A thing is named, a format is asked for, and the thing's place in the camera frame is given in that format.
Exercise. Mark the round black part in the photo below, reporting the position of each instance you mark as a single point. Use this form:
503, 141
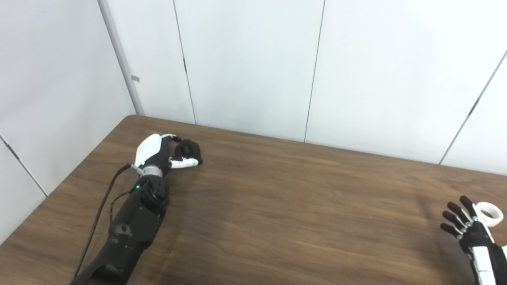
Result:
188, 148

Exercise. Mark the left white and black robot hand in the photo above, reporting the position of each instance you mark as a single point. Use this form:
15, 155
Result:
148, 148

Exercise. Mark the gray wall corner post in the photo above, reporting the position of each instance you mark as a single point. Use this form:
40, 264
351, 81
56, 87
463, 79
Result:
122, 63

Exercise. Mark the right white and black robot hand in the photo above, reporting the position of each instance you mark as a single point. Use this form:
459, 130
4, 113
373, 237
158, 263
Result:
479, 237

